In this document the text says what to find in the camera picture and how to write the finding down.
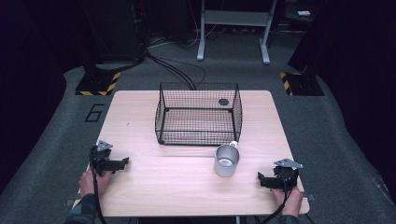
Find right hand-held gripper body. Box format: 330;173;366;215
272;158;304;191

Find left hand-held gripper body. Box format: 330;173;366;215
89;140;114;175

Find person's right hand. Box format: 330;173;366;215
272;186;304;218

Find person's left hand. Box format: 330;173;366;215
78;168;114;199

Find silver metal cup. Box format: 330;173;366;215
213;140;241;178

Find striped black stand base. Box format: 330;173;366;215
75;70;121;97
278;71;326;97

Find dark curtain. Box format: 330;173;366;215
287;0;396;204
0;0;68;195

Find black cabinet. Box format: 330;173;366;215
78;0;148;64

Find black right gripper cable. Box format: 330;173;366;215
260;174;295;224

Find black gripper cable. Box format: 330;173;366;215
260;174;295;224
89;145;108;224

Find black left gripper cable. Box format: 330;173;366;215
89;145;108;224

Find black wire mesh basket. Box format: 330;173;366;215
154;81;244;147

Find black floor cables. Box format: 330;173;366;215
145;50;207;91

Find white floor cables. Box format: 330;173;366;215
148;0;219;49

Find white metal stand frame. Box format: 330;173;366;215
196;0;278;65

